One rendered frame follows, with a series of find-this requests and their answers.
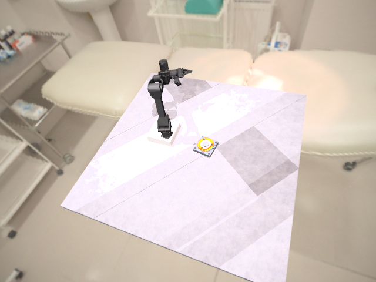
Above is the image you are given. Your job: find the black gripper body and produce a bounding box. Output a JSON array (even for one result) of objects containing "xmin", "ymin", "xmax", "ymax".
[{"xmin": 169, "ymin": 68, "xmax": 183, "ymax": 79}]

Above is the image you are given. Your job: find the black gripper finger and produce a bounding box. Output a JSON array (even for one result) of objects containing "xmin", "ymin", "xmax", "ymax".
[{"xmin": 182, "ymin": 68, "xmax": 193, "ymax": 77}]

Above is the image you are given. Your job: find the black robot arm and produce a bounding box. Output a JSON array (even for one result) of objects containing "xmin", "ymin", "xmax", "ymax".
[{"xmin": 147, "ymin": 59, "xmax": 181, "ymax": 140}]

